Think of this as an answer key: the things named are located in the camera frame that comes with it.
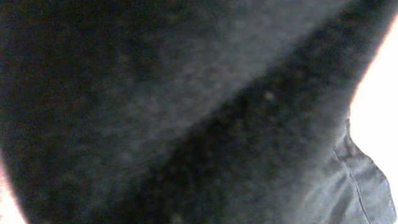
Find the black shorts with snap button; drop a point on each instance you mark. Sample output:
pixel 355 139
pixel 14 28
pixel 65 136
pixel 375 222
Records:
pixel 212 111

